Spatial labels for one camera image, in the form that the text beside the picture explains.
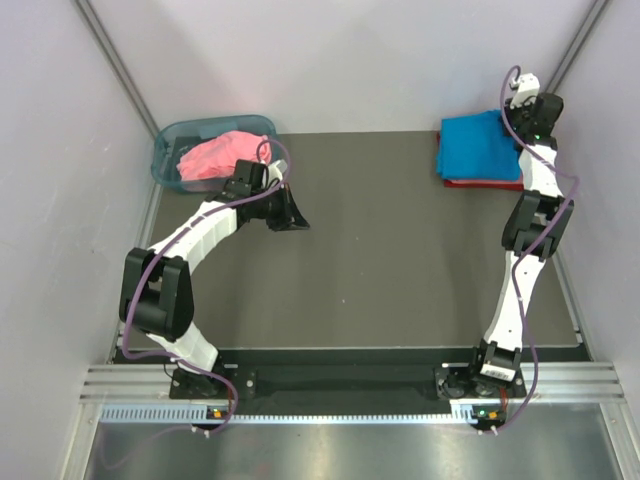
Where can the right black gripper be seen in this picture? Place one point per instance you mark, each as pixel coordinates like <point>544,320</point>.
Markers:
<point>526,106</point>

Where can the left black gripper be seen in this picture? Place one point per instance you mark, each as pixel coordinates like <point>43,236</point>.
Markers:
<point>290,217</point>

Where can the blue t shirt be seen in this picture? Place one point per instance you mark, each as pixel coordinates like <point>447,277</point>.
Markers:
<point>502,163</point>

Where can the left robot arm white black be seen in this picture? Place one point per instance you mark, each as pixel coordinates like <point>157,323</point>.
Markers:
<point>157,295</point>

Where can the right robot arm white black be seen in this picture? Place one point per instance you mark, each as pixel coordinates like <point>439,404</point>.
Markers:
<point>530,238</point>

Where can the folded dark red t shirt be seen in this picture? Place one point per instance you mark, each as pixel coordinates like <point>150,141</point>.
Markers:
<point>480,186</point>

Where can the folded coral pink t shirt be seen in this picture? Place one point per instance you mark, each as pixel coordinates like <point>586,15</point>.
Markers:
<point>490,182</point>

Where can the pink crumpled t shirt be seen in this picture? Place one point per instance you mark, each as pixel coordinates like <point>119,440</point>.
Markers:
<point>217,158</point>

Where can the teal plastic basket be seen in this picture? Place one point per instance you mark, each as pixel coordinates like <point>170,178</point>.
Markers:
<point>178,138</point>

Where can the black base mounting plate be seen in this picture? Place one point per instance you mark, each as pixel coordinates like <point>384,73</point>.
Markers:
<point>332,381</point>

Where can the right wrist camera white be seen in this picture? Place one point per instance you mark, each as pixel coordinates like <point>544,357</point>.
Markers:
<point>525,88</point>

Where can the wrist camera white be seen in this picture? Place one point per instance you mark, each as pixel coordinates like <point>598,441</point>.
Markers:
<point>525,88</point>
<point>274,173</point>

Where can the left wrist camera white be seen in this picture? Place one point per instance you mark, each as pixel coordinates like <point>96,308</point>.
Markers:
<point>274,173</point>

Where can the grey slotted cable duct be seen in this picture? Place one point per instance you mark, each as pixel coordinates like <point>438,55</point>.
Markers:
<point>201,414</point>

